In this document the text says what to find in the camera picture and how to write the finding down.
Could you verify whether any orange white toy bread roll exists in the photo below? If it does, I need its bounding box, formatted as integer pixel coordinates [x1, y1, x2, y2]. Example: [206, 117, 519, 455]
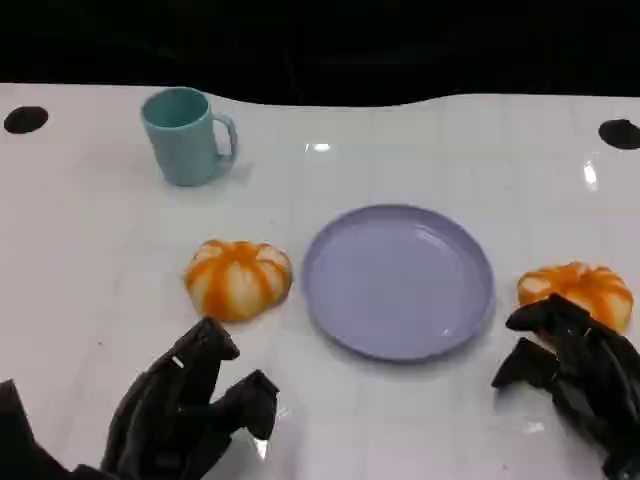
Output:
[517, 260, 635, 335]
[184, 239, 294, 322]

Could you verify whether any lilac plate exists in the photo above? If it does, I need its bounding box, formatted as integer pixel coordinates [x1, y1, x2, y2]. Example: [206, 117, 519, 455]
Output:
[301, 203, 497, 363]

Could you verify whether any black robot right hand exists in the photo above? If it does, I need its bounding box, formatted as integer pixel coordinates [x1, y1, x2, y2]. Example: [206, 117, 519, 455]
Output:
[491, 293, 640, 480]

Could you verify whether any pale green mug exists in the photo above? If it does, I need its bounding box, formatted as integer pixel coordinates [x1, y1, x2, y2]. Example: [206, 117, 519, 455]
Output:
[140, 87, 239, 188]

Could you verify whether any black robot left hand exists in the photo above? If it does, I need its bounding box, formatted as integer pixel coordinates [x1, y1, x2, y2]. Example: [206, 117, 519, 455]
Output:
[99, 317, 280, 480]

